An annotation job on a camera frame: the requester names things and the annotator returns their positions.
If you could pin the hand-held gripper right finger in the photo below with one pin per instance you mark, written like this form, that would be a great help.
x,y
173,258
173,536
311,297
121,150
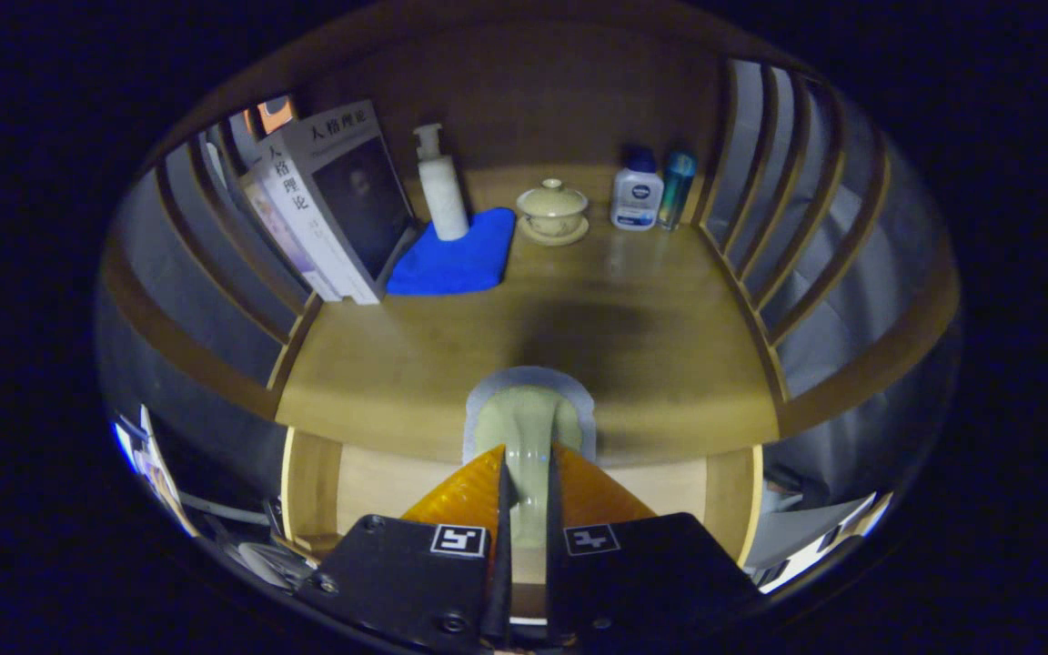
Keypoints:
x,y
651,573

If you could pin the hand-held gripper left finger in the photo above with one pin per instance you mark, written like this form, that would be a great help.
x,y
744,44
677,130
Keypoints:
x,y
397,573

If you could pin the wooden drawer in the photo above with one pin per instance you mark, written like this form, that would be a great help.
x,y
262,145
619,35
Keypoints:
x,y
378,482

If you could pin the wooden cabinet countertop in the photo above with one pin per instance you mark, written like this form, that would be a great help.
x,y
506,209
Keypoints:
x,y
651,364

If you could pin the wooden cabinet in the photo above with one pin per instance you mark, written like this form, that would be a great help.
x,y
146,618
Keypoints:
x,y
524,91

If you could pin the white flat object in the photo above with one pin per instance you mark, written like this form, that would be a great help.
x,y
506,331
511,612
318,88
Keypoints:
x,y
833,537

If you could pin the blue folded cloth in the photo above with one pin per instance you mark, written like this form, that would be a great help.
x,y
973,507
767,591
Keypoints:
x,y
456,264

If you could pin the thin pale purple book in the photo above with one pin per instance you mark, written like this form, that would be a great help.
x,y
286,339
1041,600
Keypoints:
x,y
283,232

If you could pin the beige lidded teacup with saucer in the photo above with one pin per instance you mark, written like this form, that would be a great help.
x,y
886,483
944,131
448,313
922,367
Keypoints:
x,y
551,209

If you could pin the white lotion bottle blue cap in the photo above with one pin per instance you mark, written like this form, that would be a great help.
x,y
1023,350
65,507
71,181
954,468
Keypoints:
x,y
637,196

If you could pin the white spray bottle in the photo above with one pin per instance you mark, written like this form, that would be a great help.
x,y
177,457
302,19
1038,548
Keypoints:
x,y
445,196

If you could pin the teal cylinder bottle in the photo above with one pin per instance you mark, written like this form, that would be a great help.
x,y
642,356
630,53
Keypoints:
x,y
677,186

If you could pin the thick white book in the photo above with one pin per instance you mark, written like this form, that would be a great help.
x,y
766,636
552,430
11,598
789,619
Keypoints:
x,y
342,182

